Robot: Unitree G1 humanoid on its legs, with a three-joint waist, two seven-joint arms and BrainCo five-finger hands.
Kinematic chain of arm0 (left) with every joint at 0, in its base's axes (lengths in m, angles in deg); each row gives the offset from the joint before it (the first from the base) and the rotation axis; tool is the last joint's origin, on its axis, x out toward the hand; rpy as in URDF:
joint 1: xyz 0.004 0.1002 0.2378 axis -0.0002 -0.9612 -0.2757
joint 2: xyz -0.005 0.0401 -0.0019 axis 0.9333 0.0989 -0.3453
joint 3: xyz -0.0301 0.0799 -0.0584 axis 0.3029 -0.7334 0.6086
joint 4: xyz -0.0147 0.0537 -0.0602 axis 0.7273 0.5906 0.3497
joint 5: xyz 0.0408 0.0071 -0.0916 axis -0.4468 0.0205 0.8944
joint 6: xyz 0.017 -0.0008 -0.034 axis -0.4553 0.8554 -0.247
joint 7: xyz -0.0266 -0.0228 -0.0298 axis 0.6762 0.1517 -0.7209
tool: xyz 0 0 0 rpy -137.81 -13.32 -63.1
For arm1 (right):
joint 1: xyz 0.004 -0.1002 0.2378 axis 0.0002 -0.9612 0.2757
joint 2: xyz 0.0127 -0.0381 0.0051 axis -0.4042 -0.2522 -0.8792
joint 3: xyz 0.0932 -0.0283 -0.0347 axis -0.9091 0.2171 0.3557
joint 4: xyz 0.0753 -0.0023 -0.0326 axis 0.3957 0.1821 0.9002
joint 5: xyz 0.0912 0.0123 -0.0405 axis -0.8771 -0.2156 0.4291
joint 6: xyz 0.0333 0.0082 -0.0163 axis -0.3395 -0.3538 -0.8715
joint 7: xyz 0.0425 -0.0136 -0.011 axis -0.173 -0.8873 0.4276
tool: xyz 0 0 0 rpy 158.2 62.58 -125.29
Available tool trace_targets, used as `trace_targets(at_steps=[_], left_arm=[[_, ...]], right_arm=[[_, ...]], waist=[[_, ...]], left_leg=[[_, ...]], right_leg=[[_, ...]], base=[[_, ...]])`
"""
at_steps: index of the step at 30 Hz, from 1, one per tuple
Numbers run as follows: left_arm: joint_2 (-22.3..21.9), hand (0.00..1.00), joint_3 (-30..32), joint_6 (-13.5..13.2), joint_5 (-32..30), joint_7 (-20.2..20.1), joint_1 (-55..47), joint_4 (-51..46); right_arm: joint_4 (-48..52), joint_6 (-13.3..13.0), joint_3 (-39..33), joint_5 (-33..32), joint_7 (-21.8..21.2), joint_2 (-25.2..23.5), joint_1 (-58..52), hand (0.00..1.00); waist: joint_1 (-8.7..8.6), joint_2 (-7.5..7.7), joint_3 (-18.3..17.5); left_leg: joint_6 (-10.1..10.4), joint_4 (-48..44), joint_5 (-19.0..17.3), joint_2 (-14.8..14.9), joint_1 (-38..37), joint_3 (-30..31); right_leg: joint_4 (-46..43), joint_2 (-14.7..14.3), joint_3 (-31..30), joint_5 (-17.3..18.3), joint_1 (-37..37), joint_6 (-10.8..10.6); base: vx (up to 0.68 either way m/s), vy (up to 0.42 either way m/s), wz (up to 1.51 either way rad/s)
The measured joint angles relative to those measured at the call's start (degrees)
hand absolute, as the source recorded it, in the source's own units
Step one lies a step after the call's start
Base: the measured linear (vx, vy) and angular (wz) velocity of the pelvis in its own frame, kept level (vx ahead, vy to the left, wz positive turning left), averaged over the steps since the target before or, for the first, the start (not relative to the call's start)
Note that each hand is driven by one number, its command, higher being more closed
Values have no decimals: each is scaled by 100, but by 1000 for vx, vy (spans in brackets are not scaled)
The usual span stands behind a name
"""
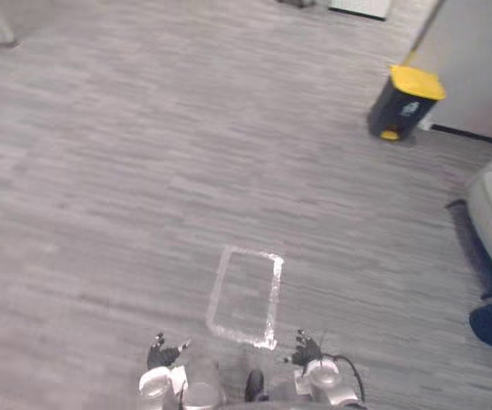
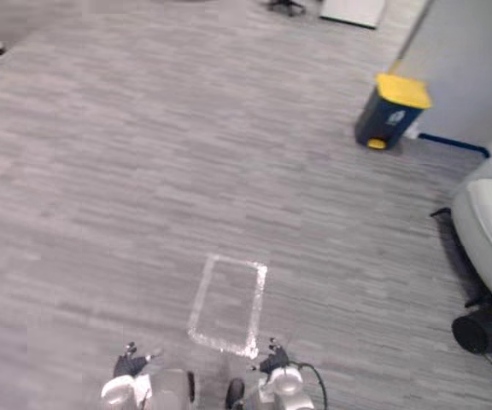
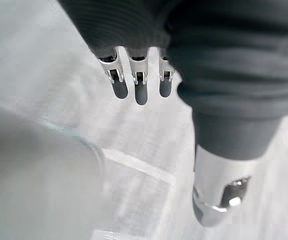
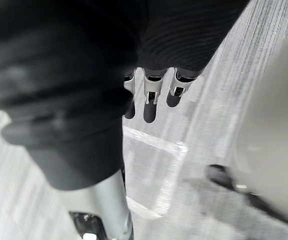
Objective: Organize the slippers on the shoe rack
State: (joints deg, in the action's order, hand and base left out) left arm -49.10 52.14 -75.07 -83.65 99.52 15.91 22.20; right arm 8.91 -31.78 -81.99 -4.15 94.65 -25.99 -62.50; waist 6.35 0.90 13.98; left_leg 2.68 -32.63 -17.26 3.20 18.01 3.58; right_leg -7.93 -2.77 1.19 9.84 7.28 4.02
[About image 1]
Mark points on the white cabinet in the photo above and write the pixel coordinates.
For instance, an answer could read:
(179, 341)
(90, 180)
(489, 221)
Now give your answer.
(359, 7)

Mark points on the robot right silver arm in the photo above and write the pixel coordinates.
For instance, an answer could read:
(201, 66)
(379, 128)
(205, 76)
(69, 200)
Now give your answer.
(329, 384)

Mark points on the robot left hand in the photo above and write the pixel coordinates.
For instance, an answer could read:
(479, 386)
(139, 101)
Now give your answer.
(163, 355)

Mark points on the white tape rectangle marking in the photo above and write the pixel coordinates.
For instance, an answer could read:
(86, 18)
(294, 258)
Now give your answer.
(246, 296)

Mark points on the robot silver leg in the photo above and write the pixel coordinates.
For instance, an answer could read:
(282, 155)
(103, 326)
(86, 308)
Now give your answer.
(201, 390)

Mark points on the robot left silver arm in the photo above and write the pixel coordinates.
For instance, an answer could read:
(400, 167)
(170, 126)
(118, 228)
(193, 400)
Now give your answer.
(159, 388)

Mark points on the robot dark foot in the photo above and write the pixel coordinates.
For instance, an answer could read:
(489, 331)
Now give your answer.
(254, 385)

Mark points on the black bin with yellow lid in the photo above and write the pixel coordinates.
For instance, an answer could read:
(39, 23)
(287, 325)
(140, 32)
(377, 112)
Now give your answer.
(404, 107)

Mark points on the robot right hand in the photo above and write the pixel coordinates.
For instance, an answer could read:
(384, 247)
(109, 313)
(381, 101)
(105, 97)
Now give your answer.
(308, 353)

